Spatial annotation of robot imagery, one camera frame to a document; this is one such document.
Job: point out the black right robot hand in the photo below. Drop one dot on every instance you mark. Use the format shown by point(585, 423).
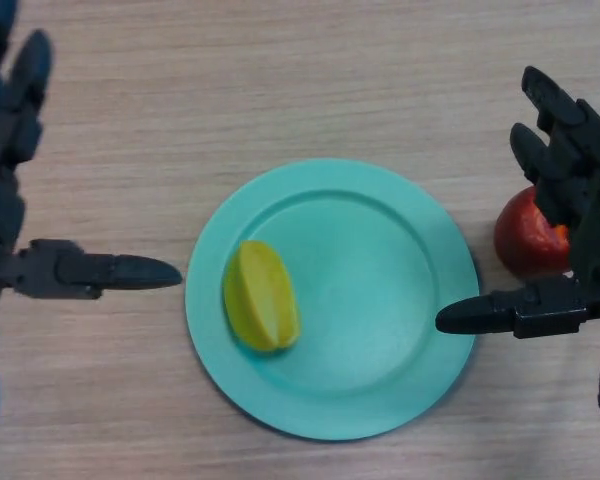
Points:
point(595, 200)

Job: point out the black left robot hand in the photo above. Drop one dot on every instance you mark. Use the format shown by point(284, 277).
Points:
point(0, 210)

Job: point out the yellow starfruit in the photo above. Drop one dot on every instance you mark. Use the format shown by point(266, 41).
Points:
point(260, 295)

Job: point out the green round plate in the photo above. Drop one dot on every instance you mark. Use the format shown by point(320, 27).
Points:
point(380, 310)

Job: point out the red apple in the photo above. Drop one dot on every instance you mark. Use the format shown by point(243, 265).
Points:
point(522, 235)

